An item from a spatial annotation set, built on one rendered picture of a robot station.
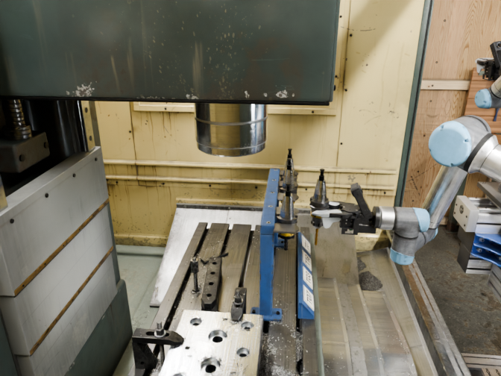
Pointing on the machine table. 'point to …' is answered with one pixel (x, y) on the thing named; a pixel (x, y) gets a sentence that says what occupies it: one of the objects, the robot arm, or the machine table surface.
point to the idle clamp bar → (211, 286)
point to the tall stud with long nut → (194, 273)
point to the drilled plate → (199, 337)
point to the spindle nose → (230, 128)
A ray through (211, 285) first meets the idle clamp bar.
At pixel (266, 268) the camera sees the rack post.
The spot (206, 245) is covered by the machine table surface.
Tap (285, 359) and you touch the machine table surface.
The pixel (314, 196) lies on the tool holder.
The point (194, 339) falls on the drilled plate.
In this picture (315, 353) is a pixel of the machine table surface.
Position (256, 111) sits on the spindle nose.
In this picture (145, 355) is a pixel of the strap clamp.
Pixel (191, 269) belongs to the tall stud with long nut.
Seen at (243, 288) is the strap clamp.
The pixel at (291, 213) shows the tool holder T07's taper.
